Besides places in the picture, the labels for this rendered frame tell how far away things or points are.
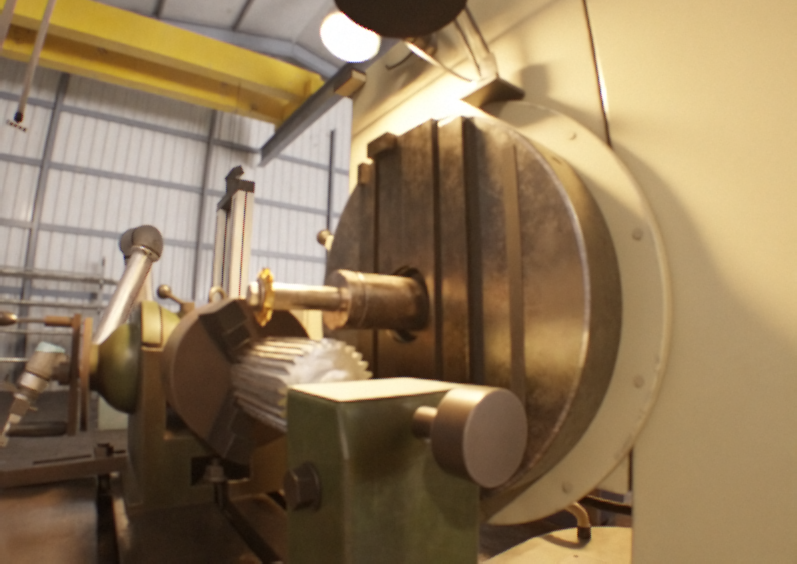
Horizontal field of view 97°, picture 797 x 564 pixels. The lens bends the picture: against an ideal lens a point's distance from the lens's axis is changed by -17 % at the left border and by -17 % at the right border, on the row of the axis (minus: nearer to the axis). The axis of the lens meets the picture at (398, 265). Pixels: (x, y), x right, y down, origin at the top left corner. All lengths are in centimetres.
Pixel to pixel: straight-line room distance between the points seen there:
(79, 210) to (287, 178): 496
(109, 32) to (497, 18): 777
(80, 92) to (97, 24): 310
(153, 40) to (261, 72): 194
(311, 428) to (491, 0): 75
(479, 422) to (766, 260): 37
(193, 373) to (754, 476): 60
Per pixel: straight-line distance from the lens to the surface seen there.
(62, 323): 81
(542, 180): 49
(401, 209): 65
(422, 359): 59
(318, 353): 36
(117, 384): 76
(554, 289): 46
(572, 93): 64
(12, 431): 83
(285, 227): 1110
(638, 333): 51
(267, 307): 49
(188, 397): 54
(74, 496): 79
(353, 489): 25
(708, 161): 54
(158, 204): 1037
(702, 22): 61
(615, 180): 54
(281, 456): 74
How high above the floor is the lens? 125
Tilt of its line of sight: 9 degrees up
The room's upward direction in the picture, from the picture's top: straight up
